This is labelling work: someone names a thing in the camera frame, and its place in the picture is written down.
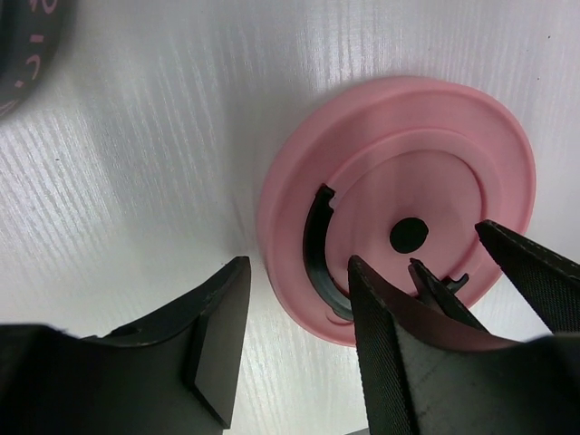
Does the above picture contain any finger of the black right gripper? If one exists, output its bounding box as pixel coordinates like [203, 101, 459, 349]
[408, 258, 487, 332]
[475, 219, 579, 333]

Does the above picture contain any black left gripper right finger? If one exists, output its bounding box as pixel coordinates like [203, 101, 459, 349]
[348, 256, 579, 434]

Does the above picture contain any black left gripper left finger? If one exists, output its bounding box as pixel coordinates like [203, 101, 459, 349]
[1, 256, 251, 434]

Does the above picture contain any pink round lid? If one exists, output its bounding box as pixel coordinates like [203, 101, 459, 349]
[256, 76, 536, 346]

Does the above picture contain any round steel lunch bowl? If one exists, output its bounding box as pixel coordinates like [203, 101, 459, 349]
[1, 0, 76, 119]

